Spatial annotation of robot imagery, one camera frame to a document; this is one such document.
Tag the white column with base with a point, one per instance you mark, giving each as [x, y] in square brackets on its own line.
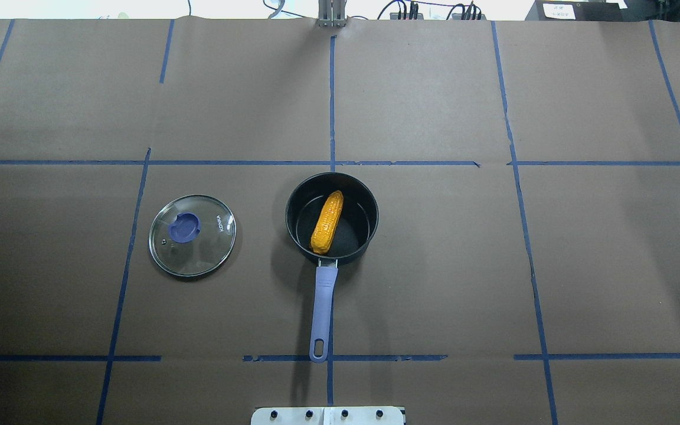
[330, 415]

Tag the glass pot lid blue knob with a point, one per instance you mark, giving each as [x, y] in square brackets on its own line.
[192, 236]

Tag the black box with label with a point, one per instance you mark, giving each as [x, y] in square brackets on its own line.
[595, 11]

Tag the yellow plastic corn cob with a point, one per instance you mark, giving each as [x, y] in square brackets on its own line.
[326, 226]

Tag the aluminium frame post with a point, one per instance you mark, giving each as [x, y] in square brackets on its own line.
[331, 14]

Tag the dark blue saucepan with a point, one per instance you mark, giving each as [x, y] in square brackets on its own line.
[356, 229]

